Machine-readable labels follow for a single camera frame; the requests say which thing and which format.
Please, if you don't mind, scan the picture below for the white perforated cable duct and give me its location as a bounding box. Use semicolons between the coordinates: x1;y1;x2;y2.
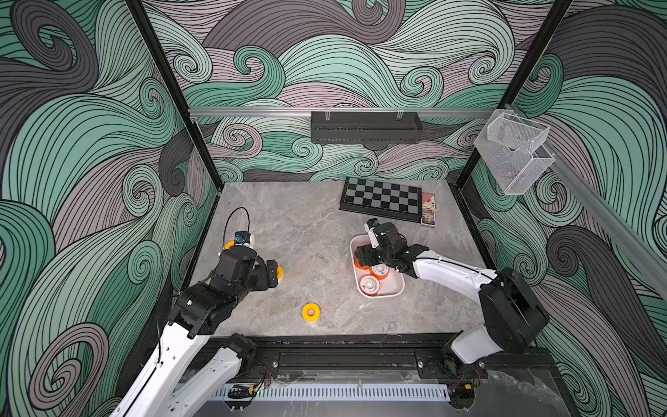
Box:
207;384;451;403

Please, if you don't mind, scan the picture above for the black grey chessboard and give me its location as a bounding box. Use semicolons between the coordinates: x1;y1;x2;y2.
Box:
339;177;422;223

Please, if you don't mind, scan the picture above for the orange tape roll plain white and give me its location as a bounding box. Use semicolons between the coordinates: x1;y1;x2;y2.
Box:
371;264;390;280

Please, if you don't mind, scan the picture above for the yellow tape roll front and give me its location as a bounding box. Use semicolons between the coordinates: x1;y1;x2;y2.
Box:
302;303;321;322

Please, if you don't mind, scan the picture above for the clear acrylic wall box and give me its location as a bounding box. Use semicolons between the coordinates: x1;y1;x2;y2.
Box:
474;109;554;195

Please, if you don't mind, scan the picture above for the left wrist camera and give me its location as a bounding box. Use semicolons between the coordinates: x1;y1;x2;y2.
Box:
234;230;254;248

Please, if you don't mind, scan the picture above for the aluminium rail back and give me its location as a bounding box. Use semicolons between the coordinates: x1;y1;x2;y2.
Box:
188;106;494;118

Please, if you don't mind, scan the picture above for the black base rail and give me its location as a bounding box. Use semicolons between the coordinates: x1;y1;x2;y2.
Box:
140;333;564;381

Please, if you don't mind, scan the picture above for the orange tape roll front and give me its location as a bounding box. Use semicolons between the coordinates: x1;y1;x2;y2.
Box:
354;258;372;271

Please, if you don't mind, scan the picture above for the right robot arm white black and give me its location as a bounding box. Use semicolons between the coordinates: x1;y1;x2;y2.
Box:
354;218;550;365

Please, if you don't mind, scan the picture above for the small colourful card box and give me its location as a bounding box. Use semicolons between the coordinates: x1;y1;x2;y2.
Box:
420;192;437;228

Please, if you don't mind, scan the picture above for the black wall shelf basket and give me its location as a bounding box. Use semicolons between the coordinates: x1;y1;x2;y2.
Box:
310;112;423;146

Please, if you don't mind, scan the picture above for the white storage tray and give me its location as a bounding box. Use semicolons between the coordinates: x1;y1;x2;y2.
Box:
349;235;405;299

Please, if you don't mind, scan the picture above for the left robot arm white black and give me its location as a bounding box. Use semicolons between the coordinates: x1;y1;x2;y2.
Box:
112;244;282;416

